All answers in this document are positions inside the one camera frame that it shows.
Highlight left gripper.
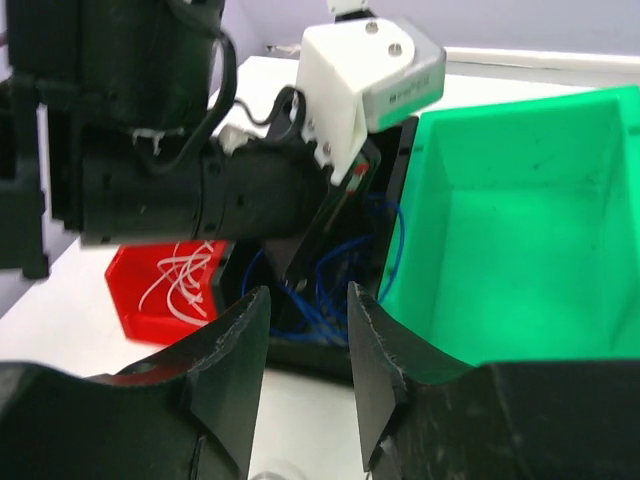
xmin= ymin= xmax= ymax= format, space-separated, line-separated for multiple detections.
xmin=264 ymin=142 xmax=381 ymax=287

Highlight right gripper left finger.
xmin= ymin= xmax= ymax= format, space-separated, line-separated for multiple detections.
xmin=1 ymin=287 xmax=271 ymax=479

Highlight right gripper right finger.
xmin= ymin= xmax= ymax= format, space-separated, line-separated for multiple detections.
xmin=347 ymin=283 xmax=639 ymax=479

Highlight blue wires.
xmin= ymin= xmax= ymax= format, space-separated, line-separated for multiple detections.
xmin=240 ymin=199 xmax=405 ymax=347

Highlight white wires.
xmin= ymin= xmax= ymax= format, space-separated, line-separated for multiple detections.
xmin=137 ymin=242 xmax=216 ymax=326

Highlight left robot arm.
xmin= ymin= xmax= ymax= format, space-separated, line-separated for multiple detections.
xmin=1 ymin=1 xmax=380 ymax=285

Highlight black plastic bin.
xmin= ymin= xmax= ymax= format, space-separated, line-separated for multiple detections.
xmin=221 ymin=116 xmax=418 ymax=383

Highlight red plastic bin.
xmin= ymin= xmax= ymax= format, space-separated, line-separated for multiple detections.
xmin=104 ymin=241 xmax=233 ymax=346

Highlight green plastic bin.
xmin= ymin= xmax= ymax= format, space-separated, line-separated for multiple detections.
xmin=381 ymin=86 xmax=639 ymax=383

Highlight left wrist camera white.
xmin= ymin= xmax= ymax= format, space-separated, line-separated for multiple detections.
xmin=295 ymin=18 xmax=446 ymax=185

